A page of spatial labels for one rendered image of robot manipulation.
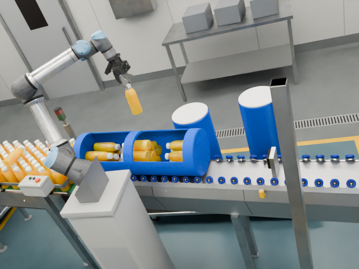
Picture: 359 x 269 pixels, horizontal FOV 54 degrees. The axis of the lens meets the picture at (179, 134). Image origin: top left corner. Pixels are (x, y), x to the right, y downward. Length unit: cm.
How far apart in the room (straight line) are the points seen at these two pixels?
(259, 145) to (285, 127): 128
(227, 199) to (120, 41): 413
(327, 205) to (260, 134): 82
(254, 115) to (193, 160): 72
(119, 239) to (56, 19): 453
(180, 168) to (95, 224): 57
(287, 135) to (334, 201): 67
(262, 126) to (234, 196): 68
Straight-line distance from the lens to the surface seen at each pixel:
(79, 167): 194
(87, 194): 198
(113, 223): 199
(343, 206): 203
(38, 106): 211
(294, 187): 164
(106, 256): 229
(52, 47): 635
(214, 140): 269
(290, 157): 152
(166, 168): 209
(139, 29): 564
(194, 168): 201
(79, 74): 636
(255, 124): 257
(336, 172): 208
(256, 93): 264
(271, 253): 289
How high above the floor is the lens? 235
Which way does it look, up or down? 33 degrees down
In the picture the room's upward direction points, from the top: 20 degrees counter-clockwise
